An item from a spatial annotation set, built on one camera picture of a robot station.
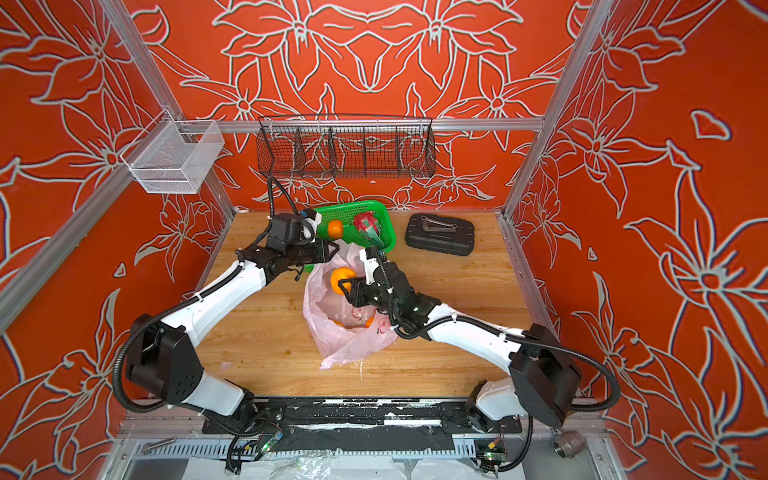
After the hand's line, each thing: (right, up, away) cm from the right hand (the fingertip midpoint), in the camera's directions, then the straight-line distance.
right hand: (338, 283), depth 75 cm
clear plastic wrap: (-5, -41, -8) cm, 42 cm away
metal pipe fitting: (+54, -36, -9) cm, 65 cm away
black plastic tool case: (+32, +13, +29) cm, 45 cm away
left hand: (-2, +10, +7) cm, 13 cm away
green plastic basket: (-2, +21, +38) cm, 43 cm away
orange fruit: (-6, +15, +33) cm, 36 cm away
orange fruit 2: (+1, +2, 0) cm, 2 cm away
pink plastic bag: (+1, -13, +1) cm, 13 cm away
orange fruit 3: (+7, -14, +14) cm, 21 cm away
